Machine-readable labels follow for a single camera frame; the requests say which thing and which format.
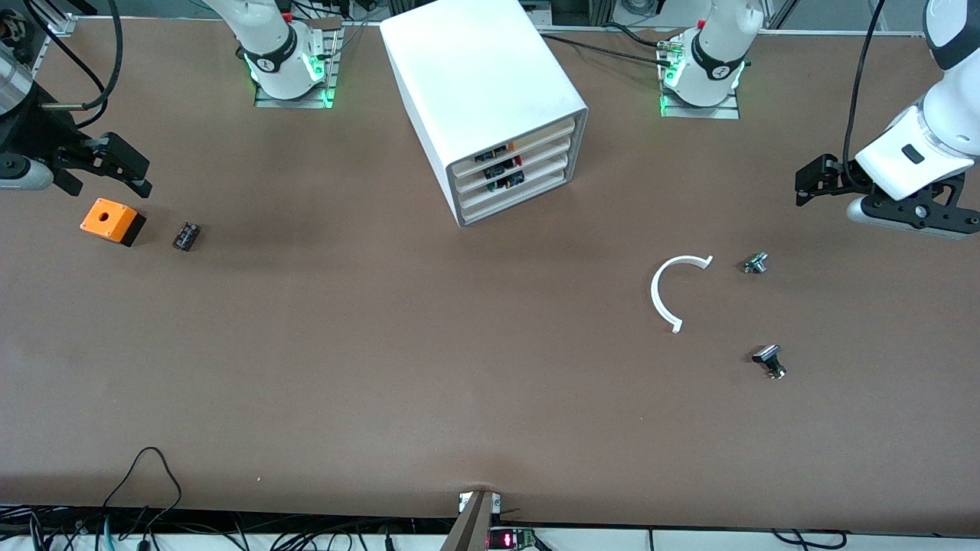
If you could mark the small white metal bracket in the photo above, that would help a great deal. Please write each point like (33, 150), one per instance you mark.
(464, 502)

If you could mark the green black push button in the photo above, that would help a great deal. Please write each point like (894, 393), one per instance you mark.
(505, 181)

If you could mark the white curved plastic piece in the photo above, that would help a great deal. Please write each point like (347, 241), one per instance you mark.
(655, 295)

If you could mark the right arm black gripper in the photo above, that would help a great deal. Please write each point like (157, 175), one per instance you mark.
(36, 138)

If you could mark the red black push button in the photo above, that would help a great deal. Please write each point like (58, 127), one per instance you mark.
(504, 166)

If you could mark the aluminium frame profile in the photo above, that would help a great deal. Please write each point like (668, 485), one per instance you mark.
(61, 27)

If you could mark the wooden post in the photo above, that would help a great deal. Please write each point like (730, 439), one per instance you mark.
(471, 528)

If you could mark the small metal bolt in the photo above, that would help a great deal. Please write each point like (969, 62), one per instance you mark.
(756, 263)
(767, 354)

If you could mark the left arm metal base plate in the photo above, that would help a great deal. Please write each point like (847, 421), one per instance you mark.
(700, 112)

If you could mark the small metal bolt upper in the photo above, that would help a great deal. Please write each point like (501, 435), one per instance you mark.
(756, 263)

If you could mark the small black terminal block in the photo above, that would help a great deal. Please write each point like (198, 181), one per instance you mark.
(186, 236)

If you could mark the small metal bolt lower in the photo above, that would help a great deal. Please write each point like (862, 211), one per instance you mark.
(767, 354)

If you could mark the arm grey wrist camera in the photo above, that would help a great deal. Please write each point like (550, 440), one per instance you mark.
(919, 214)
(23, 177)

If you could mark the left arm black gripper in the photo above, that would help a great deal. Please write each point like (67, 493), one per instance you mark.
(837, 174)

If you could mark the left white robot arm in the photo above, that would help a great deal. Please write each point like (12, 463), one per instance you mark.
(942, 115)

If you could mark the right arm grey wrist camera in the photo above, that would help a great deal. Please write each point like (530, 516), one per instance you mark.
(23, 177)

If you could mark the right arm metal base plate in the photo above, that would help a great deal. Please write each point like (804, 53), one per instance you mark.
(331, 76)

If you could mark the red digit display module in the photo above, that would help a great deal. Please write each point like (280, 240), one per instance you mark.
(509, 540)

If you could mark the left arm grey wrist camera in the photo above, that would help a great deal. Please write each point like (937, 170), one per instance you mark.
(919, 214)

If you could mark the orange button box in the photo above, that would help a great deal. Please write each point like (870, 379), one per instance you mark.
(92, 222)

